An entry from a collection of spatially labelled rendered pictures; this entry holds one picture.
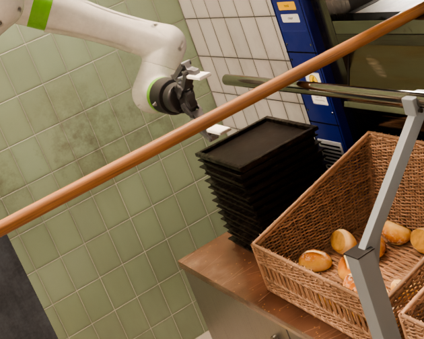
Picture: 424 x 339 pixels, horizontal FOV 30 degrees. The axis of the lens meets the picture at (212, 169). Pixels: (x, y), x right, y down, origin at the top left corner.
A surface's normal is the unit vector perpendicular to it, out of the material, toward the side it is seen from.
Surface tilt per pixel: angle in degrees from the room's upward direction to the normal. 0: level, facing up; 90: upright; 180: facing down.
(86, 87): 90
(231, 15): 90
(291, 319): 0
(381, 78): 70
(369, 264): 90
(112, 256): 90
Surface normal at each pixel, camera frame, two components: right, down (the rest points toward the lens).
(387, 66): -0.88, 0.12
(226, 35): -0.81, 0.45
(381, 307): 0.47, 0.15
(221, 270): -0.33, -0.88
